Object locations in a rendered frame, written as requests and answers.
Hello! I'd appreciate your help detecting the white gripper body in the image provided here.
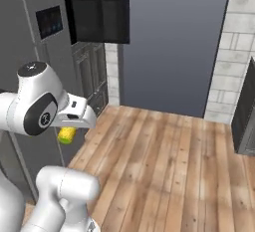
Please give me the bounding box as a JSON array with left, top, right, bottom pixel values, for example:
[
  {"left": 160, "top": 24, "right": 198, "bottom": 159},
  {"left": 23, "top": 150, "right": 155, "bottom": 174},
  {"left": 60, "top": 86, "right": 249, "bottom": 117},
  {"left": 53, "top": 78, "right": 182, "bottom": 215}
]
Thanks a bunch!
[{"left": 52, "top": 105, "right": 98, "bottom": 129}]

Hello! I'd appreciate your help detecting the yellow corn cob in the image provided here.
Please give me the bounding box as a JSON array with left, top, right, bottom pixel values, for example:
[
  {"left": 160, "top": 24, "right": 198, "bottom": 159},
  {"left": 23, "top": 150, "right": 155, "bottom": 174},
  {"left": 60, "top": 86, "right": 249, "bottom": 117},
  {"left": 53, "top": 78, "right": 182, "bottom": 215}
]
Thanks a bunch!
[{"left": 57, "top": 126, "right": 78, "bottom": 145}]

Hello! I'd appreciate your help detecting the black microwave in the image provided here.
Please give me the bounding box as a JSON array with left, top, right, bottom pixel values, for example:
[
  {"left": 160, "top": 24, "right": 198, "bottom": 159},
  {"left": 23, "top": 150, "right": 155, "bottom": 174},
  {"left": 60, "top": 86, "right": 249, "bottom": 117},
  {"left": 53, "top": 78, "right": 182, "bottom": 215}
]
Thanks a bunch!
[{"left": 64, "top": 0, "right": 104, "bottom": 46}]

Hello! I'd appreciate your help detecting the black microwave door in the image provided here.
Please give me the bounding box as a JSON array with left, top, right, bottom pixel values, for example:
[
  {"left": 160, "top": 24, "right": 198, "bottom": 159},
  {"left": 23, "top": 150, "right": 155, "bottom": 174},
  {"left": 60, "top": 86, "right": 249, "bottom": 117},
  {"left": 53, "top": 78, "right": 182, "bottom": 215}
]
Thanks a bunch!
[{"left": 101, "top": 0, "right": 130, "bottom": 45}]

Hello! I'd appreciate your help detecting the dark grey tall cupboard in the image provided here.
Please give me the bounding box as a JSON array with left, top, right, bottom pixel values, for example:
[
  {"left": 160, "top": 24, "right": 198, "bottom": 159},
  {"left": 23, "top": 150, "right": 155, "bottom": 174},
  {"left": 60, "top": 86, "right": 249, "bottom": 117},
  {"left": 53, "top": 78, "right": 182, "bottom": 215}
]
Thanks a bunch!
[{"left": 71, "top": 41, "right": 110, "bottom": 117}]

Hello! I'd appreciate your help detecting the grey fridge with screen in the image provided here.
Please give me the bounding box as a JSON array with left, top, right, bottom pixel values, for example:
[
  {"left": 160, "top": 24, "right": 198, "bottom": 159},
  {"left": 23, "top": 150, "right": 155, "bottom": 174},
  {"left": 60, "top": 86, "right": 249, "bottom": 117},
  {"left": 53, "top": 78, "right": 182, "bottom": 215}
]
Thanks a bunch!
[{"left": 0, "top": 0, "right": 85, "bottom": 204}]

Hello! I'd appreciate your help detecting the black oven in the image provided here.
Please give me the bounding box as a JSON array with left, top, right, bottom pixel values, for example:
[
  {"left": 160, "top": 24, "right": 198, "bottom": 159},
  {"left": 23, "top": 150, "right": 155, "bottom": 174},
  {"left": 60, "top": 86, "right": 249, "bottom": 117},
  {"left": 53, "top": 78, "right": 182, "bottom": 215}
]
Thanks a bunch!
[{"left": 230, "top": 56, "right": 255, "bottom": 156}]

